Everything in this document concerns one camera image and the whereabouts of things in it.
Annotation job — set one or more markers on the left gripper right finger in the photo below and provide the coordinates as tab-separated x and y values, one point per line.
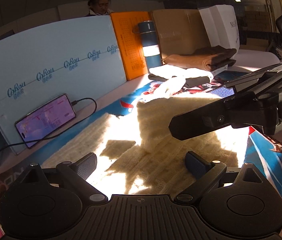
207	175

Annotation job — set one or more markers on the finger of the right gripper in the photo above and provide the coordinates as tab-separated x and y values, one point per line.
246	81
220	114

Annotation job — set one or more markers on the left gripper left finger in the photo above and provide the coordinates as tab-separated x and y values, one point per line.
74	178

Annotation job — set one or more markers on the cream knitted sweater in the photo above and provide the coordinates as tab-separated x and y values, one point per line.
136	153

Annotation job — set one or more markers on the folded brown garment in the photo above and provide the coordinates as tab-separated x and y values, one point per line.
208	58

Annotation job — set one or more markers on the folded white grey garment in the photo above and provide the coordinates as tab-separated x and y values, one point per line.
193	77

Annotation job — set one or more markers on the smartphone with lit screen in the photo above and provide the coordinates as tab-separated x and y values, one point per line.
44	120

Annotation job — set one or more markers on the white paper bag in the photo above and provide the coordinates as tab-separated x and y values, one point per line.
221	26

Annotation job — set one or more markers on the brown cardboard box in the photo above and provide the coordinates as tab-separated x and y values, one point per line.
180	31

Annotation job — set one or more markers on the blue white thermos bottle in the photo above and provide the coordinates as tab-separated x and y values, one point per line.
150	44

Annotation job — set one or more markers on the large light blue box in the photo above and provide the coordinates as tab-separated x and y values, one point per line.
78	57

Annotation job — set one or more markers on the orange cardboard box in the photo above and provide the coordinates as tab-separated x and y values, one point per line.
128	38

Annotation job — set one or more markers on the person in background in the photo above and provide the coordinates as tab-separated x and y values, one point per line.
99	8

